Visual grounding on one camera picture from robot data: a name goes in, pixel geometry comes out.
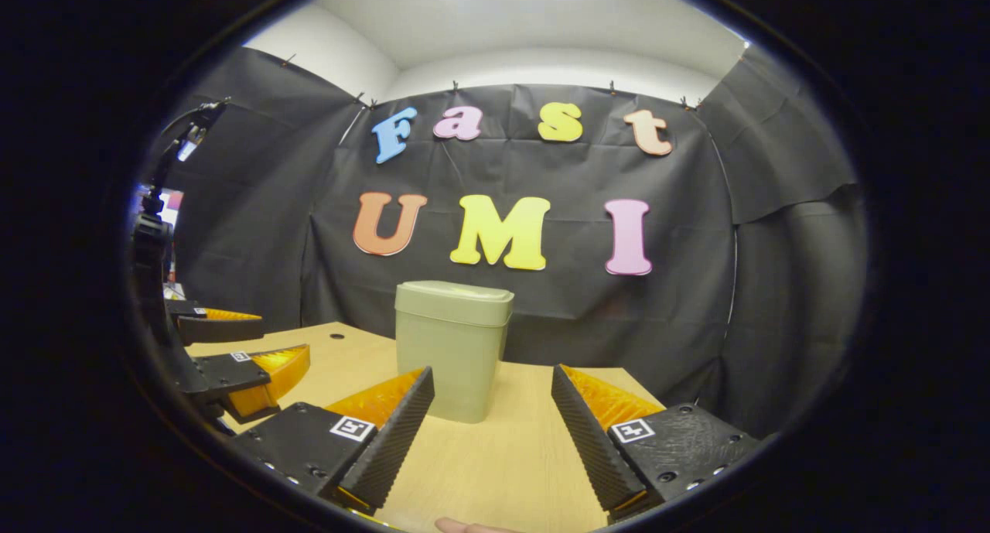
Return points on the black backdrop cloth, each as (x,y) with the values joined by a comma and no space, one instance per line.
(657,309)

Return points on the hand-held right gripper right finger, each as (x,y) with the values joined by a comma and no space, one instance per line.
(592,448)

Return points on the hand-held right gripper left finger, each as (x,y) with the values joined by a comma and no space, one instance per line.
(394,440)

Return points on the green desktop garbage bin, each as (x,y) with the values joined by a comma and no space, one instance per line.
(448,363)

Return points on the wooden desktop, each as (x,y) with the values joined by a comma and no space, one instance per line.
(479,471)

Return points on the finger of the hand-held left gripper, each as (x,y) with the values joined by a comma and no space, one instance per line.
(232,372)
(220,332)

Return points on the computer monitor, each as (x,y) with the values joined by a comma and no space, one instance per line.
(174,202)

